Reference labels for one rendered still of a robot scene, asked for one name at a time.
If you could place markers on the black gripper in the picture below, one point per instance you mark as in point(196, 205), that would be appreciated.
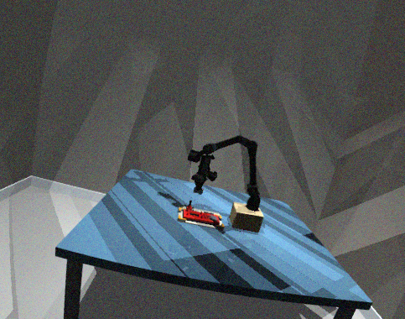
point(199, 178)

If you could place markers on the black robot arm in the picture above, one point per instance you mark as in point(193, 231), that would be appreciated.
point(254, 201)

